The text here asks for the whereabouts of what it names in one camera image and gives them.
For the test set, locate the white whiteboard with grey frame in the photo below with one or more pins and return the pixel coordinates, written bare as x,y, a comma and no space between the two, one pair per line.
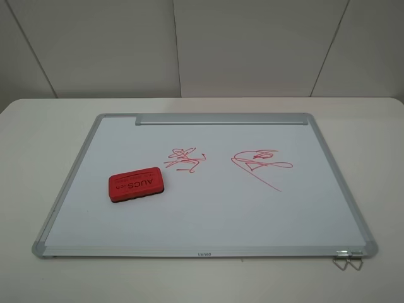
230,191

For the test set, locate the grey marker tray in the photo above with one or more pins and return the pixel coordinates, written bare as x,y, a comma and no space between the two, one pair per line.
221,119

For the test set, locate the red whiteboard eraser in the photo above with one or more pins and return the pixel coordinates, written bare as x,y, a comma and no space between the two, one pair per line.
135,184

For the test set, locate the left metal hanging hook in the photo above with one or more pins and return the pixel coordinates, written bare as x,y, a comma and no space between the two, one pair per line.
341,260

